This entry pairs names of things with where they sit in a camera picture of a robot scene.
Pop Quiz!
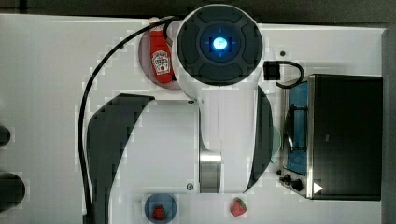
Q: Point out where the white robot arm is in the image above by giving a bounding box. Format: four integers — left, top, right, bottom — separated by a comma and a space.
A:
78, 4, 273, 224

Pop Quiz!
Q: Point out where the red ketchup bottle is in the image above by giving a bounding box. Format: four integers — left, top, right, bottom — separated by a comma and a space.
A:
149, 24, 174, 84

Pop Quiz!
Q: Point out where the grey round plate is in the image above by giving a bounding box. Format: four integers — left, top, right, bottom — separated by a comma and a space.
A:
138, 31, 180, 91

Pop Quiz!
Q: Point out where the green mug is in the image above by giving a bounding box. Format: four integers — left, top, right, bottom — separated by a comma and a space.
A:
271, 128, 282, 163

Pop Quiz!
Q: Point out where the small blue plate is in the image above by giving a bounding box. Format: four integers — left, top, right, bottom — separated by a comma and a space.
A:
144, 193, 177, 224

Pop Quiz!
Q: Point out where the red strawberry on table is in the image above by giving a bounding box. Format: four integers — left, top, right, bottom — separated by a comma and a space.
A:
230, 198, 247, 217

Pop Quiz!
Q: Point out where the red strawberry on plate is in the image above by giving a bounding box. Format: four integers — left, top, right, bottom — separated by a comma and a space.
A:
152, 205, 166, 220

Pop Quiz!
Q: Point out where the black toaster oven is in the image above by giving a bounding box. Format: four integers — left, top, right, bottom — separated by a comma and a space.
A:
278, 74, 383, 201

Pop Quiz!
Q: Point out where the black cylinder upper left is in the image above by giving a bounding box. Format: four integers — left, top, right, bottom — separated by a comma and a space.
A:
0, 126, 11, 146

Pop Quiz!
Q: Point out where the black cylinder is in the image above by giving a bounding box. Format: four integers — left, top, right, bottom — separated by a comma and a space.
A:
0, 126, 11, 146
0, 173, 25, 212

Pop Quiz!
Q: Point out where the black cylinder lower left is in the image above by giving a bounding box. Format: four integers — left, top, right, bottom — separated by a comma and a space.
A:
0, 173, 25, 212

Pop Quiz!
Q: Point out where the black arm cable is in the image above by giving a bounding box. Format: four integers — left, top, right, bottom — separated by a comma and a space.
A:
78, 16, 178, 224

